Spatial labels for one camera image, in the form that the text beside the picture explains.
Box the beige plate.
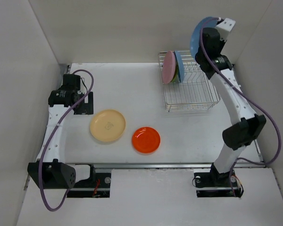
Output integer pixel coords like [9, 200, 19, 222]
[90, 109, 126, 143]

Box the orange plate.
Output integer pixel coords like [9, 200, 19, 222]
[132, 127, 161, 155]

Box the pink plate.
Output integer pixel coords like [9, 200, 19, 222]
[162, 51, 175, 84]

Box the green plate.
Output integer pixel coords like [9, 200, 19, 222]
[170, 63, 178, 83]

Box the dark blue plate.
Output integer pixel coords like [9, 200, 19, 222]
[175, 50, 185, 82]

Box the wire dish rack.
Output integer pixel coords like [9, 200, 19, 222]
[162, 50, 221, 112]

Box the light blue plate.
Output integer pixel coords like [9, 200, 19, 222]
[190, 16, 221, 59]

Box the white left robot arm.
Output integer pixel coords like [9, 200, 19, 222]
[27, 74, 93, 189]

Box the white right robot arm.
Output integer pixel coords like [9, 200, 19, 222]
[190, 16, 266, 187]

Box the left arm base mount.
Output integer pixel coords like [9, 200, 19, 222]
[67, 165, 111, 198]

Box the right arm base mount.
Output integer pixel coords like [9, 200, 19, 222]
[192, 171, 244, 198]

